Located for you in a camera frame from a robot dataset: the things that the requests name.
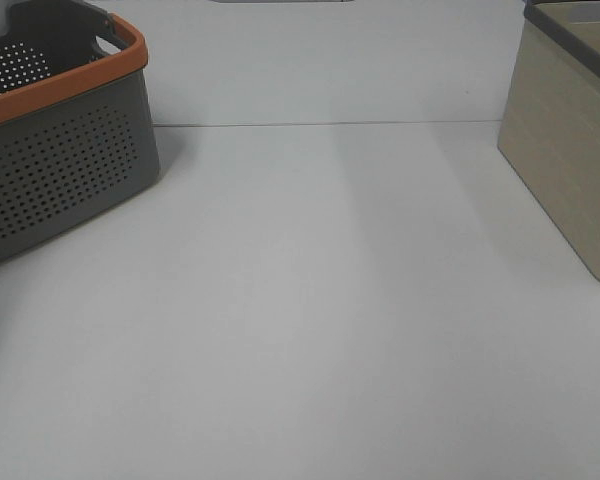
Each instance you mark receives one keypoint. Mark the grey basket with orange rim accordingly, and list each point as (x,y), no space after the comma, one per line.
(76,133)

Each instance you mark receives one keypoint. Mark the beige basket with grey rim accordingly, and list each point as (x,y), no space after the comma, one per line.
(550,131)

